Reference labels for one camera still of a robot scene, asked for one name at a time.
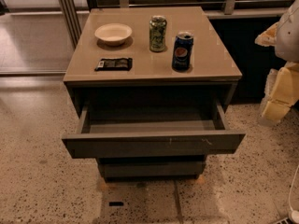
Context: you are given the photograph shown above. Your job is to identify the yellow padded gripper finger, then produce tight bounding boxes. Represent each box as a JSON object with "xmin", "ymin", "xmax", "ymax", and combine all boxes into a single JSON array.
[{"xmin": 255, "ymin": 22, "xmax": 278, "ymax": 47}]

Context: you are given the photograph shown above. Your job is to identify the grey top drawer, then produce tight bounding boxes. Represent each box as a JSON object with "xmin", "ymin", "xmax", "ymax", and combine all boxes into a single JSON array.
[{"xmin": 63, "ymin": 104, "xmax": 245, "ymax": 159}]

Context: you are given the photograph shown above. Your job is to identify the grey drawer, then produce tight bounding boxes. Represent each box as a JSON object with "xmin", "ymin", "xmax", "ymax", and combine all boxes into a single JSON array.
[
  {"xmin": 97, "ymin": 155, "xmax": 206, "ymax": 180},
  {"xmin": 63, "ymin": 104, "xmax": 245, "ymax": 159}
]

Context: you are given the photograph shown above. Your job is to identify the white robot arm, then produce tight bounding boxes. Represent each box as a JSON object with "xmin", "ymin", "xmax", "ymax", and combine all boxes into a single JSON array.
[{"xmin": 255, "ymin": 0, "xmax": 299, "ymax": 126}]

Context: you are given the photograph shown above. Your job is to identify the grey drawer cabinet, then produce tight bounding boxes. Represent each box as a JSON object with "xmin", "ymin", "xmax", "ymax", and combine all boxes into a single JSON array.
[{"xmin": 63, "ymin": 6, "xmax": 243, "ymax": 183}]

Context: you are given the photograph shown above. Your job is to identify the grey lower drawer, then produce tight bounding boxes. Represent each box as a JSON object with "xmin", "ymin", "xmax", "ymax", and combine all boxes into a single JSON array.
[{"xmin": 97, "ymin": 155, "xmax": 206, "ymax": 180}]

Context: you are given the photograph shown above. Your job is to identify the blue pepsi can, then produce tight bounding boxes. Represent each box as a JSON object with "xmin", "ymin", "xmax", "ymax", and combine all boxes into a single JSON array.
[{"xmin": 172, "ymin": 31, "xmax": 193, "ymax": 71}]

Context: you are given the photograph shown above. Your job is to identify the green soda can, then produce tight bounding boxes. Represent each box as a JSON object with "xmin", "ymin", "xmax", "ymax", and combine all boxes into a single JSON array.
[{"xmin": 149, "ymin": 15, "xmax": 167, "ymax": 52}]

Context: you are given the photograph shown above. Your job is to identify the black snack packet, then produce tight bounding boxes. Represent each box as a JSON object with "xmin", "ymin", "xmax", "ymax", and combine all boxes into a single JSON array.
[{"xmin": 94, "ymin": 58, "xmax": 133, "ymax": 71}]

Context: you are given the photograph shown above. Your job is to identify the white bowl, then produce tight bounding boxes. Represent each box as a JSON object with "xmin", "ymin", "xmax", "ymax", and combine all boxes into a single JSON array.
[{"xmin": 94, "ymin": 23, "xmax": 132, "ymax": 46}]

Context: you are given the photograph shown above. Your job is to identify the white cable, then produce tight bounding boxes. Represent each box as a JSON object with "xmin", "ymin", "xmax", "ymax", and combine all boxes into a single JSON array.
[{"xmin": 287, "ymin": 165, "xmax": 299, "ymax": 224}]

